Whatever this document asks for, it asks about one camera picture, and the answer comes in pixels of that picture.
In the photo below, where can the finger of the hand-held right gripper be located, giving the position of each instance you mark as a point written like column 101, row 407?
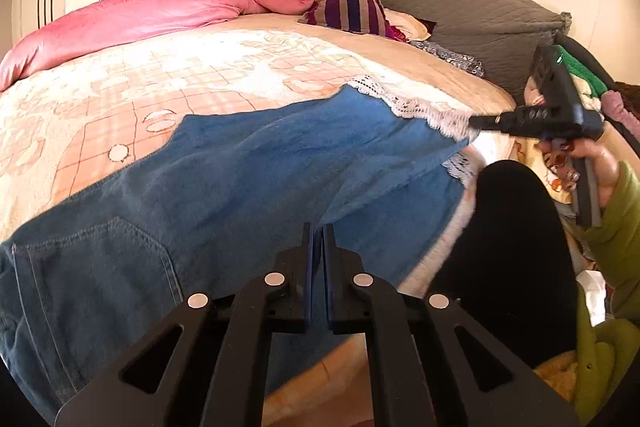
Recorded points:
column 505, row 123

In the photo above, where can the person's leg in black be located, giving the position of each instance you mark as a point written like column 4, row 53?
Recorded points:
column 510, row 257

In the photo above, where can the blue floral cloth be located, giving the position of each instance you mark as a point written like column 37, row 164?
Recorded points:
column 450, row 57

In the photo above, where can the person's green jacket hem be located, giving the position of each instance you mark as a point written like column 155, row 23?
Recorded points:
column 605, row 357

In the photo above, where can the blue denim pants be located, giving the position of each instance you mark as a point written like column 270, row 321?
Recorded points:
column 210, row 187

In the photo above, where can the mauve clothes pile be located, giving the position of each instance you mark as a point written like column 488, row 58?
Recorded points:
column 622, row 112

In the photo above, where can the pink quilt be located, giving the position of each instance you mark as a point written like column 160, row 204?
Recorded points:
column 150, row 9

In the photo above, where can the peach printed bed blanket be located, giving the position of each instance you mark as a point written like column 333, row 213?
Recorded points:
column 210, row 67

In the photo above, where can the cream pillow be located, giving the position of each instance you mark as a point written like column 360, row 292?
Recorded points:
column 407, row 24

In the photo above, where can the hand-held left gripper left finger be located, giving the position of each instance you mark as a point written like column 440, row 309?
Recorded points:
column 309, row 277

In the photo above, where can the green knitted cloth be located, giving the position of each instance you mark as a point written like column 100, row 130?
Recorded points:
column 585, row 74

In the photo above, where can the grey quilted headboard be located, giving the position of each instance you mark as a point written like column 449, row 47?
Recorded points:
column 450, row 2

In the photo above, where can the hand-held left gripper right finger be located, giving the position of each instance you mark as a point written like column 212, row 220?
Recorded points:
column 329, row 277

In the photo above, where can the purple striped cloth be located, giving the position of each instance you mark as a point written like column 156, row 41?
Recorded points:
column 350, row 7

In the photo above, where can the person's right forearm green sleeve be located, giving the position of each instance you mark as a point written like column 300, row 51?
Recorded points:
column 617, row 237

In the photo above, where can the person's right hand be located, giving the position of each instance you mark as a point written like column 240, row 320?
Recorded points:
column 602, row 167

